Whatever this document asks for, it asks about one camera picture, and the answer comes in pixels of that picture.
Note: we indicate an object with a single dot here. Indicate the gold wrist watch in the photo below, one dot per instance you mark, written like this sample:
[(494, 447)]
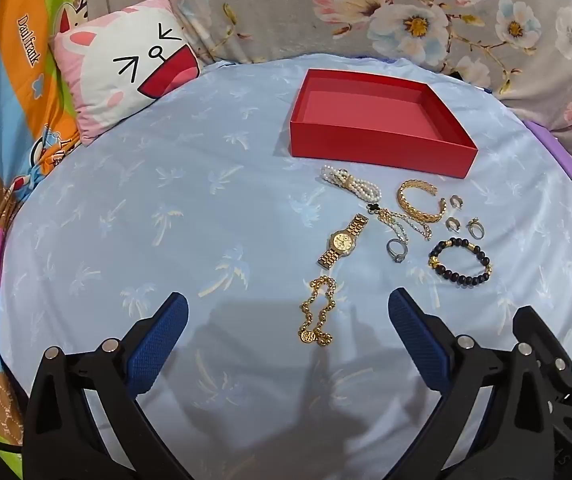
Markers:
[(342, 242)]

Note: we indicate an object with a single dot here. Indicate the colourful cartoon blanket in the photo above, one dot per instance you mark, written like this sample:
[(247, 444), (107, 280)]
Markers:
[(21, 45)]

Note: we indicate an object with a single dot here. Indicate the grey floral blanket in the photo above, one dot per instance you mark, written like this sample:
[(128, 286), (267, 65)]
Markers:
[(276, 5)]

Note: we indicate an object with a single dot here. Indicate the red cardboard box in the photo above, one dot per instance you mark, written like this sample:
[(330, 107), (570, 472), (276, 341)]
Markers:
[(380, 135)]

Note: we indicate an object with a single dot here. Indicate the gold woven cuff bangle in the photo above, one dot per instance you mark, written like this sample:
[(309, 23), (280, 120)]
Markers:
[(418, 208)]

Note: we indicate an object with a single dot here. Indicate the purple mat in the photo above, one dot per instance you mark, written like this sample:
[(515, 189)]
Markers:
[(560, 147)]

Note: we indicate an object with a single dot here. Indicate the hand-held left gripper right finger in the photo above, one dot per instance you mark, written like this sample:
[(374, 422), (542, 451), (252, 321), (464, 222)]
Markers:
[(418, 340)]

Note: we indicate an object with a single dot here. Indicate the white cartoon face pillow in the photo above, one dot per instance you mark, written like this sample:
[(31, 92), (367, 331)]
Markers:
[(111, 60)]

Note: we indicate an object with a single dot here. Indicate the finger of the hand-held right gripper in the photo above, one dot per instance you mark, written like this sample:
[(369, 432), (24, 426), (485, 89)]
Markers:
[(540, 332)]

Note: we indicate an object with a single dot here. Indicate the gold hoop earring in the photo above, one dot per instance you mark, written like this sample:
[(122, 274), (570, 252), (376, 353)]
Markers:
[(452, 202), (449, 223)]

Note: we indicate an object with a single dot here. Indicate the light blue palm-print sheet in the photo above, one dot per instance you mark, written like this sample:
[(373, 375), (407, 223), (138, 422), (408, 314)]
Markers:
[(166, 210)]

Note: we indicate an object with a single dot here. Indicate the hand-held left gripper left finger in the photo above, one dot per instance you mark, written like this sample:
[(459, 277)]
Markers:
[(158, 345)]

